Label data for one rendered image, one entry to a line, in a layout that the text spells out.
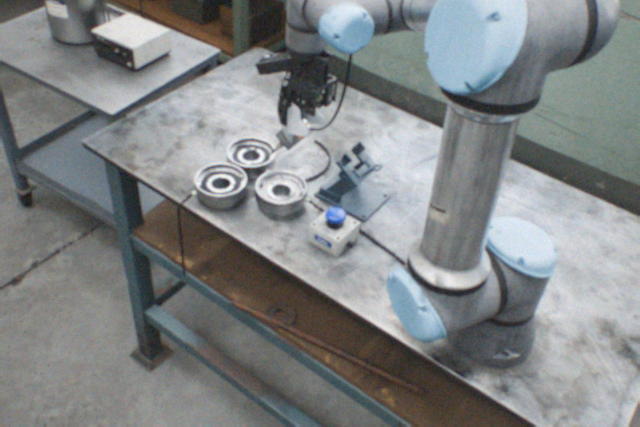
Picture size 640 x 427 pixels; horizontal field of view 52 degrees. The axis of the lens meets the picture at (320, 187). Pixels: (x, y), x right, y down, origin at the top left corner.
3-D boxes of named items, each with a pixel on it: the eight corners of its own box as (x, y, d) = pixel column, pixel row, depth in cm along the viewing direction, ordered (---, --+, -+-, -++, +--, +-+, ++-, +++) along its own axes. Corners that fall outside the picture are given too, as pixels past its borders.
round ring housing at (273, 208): (248, 212, 133) (248, 196, 130) (264, 180, 141) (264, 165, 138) (298, 223, 131) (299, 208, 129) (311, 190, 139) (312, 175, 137)
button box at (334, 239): (307, 241, 128) (308, 223, 124) (329, 222, 132) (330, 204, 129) (341, 261, 124) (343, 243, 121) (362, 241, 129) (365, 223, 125)
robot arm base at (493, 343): (546, 326, 116) (563, 288, 109) (510, 384, 106) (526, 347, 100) (469, 283, 122) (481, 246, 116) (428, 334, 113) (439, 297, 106)
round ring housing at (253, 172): (217, 164, 144) (216, 149, 141) (254, 145, 150) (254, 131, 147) (248, 188, 138) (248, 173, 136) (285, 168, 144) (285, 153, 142)
